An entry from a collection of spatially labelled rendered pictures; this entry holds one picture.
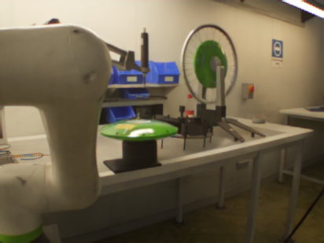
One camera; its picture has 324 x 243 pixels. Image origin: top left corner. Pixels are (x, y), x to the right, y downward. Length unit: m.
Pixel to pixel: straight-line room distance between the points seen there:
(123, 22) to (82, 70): 1.74
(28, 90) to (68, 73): 0.06
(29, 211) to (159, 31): 1.79
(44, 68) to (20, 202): 0.42
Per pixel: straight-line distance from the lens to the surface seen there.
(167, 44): 2.24
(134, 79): 1.83
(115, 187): 1.09
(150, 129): 0.97
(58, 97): 0.36
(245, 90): 2.81
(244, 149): 1.43
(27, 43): 0.36
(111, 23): 2.03
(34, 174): 0.69
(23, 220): 0.72
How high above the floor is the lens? 1.26
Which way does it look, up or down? 9 degrees down
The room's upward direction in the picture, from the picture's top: straight up
